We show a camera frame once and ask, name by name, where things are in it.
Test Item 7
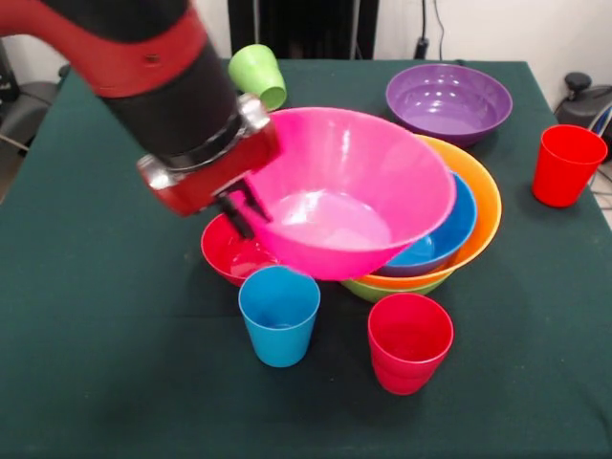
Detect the large orange bowl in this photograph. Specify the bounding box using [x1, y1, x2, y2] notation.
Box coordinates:
[358, 134, 503, 291]

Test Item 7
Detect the dark green tablecloth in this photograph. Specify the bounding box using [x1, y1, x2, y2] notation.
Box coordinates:
[0, 55, 612, 459]

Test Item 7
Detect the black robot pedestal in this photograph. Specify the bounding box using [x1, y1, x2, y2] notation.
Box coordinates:
[229, 0, 379, 61]

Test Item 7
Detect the purple bowl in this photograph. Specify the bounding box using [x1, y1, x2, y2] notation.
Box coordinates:
[385, 63, 514, 148]

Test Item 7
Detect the black hanging cable with plug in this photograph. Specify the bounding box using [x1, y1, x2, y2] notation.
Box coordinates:
[413, 0, 446, 61]

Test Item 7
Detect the blue bowl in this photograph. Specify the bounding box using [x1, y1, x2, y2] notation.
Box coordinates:
[380, 171, 478, 277]

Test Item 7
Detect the green cup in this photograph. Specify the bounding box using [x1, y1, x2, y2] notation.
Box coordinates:
[228, 43, 288, 112]

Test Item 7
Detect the crimson pink cup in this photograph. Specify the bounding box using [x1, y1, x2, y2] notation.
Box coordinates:
[367, 292, 454, 396]

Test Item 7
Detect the blue cup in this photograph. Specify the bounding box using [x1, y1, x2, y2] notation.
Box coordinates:
[238, 265, 321, 368]

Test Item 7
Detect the small crimson pink bowl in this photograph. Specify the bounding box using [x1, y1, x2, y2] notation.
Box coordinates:
[200, 212, 283, 287]

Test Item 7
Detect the green bowl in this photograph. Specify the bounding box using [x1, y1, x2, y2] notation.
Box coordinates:
[341, 275, 448, 304]

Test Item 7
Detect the red cup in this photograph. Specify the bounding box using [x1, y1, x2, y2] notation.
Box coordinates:
[532, 124, 609, 208]

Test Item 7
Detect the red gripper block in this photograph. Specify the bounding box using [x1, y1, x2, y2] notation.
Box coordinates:
[151, 124, 283, 239]

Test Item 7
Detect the large magenta bowl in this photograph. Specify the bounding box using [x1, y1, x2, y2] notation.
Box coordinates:
[243, 107, 458, 282]

